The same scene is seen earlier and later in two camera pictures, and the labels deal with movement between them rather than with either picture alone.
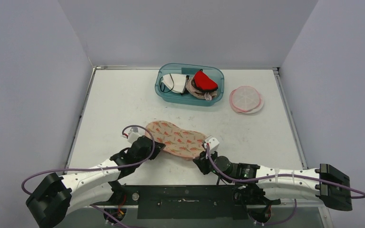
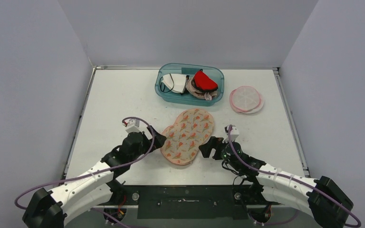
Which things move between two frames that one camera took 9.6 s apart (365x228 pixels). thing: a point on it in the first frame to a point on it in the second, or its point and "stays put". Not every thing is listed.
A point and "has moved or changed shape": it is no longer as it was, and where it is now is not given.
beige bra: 206,95 stays put
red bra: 202,82 stays put
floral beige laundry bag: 181,142 has moved or changed shape
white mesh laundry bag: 246,99 stays put
